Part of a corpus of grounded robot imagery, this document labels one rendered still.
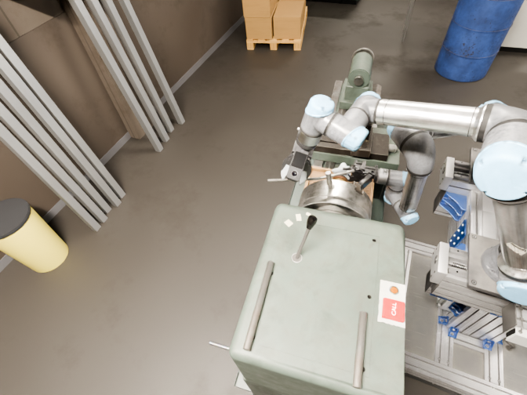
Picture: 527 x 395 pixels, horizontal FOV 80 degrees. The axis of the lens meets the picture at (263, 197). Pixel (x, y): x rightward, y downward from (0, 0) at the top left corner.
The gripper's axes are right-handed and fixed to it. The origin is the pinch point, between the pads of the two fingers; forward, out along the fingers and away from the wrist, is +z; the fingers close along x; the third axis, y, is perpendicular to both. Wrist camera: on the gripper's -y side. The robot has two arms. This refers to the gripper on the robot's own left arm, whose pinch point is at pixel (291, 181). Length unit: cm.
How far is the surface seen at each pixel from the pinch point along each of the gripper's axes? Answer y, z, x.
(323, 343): -51, 3, -23
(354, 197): 7.4, 6.0, -26.3
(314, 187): 10.2, 11.2, -10.7
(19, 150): 24, 89, 173
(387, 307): -36, -2, -38
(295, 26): 362, 119, 52
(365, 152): 58, 26, -35
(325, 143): 65, 35, -14
